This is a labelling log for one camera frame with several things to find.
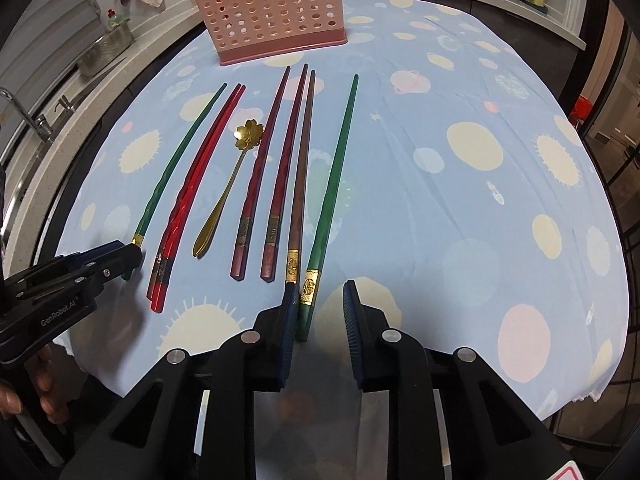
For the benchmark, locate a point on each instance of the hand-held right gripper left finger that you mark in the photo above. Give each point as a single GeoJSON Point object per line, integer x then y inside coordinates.
{"type": "Point", "coordinates": [287, 320]}

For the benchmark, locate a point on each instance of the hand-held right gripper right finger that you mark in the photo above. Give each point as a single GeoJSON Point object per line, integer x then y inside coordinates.
{"type": "Point", "coordinates": [352, 325]}

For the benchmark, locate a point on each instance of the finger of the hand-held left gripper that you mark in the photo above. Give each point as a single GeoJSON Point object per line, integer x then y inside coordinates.
{"type": "Point", "coordinates": [120, 264]}
{"type": "Point", "coordinates": [95, 259]}

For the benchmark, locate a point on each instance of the green chopstick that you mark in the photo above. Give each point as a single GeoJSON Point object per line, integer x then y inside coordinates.
{"type": "Point", "coordinates": [325, 210]}
{"type": "Point", "coordinates": [170, 170]}

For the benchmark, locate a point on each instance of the brown chopstick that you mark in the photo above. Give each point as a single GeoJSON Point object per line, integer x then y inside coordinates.
{"type": "Point", "coordinates": [298, 210]}

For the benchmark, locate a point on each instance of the gold flower spoon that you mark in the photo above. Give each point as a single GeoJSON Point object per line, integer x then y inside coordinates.
{"type": "Point", "coordinates": [248, 132]}

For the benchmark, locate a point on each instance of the pink perforated utensil holder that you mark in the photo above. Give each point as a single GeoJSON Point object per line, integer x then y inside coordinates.
{"type": "Point", "coordinates": [270, 15]}

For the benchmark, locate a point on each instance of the person's left hand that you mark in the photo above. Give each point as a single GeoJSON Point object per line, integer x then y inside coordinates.
{"type": "Point", "coordinates": [45, 385]}

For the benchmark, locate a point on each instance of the blue printed tablecloth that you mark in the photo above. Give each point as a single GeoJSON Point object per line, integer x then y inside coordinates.
{"type": "Point", "coordinates": [450, 210]}

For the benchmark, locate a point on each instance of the steel faucet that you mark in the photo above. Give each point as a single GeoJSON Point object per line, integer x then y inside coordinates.
{"type": "Point", "coordinates": [30, 115]}

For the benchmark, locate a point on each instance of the small steel sink fixture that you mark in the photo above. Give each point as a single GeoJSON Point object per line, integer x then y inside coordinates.
{"type": "Point", "coordinates": [65, 103]}

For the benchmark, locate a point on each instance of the steel colander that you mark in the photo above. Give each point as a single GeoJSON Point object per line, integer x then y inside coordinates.
{"type": "Point", "coordinates": [105, 50]}

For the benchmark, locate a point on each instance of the green dish soap bottle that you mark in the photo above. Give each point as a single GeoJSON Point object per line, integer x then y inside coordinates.
{"type": "Point", "coordinates": [117, 21]}

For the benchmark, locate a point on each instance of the red door decoration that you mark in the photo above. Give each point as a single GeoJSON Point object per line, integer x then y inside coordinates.
{"type": "Point", "coordinates": [582, 107]}

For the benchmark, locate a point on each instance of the black framed glass door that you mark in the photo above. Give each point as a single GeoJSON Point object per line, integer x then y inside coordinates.
{"type": "Point", "coordinates": [607, 125]}

